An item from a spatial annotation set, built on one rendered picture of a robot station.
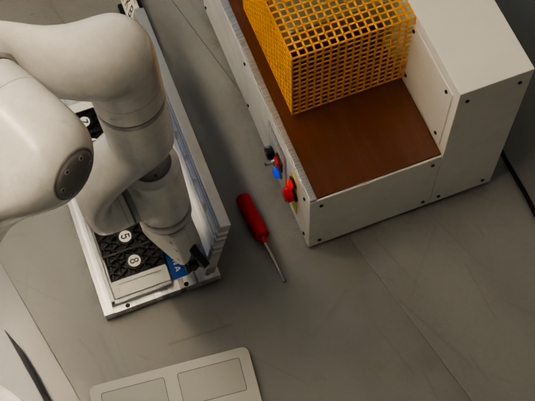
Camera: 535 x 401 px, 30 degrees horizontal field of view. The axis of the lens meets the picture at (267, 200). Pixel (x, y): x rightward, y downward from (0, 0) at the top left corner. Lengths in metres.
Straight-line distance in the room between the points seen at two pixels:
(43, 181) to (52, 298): 0.78
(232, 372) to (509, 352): 0.46
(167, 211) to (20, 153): 0.50
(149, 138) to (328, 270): 0.58
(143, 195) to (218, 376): 0.39
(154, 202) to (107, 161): 0.12
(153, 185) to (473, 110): 0.49
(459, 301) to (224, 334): 0.40
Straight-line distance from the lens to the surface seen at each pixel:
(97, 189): 1.36
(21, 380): 1.64
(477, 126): 1.59
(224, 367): 1.67
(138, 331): 1.72
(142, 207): 1.44
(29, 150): 0.99
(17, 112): 1.01
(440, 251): 1.77
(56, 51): 1.09
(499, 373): 1.71
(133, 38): 1.12
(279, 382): 1.67
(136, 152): 1.28
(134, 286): 1.71
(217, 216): 1.55
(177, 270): 1.72
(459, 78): 1.48
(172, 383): 1.68
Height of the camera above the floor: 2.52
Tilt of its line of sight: 65 degrees down
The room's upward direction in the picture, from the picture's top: 4 degrees counter-clockwise
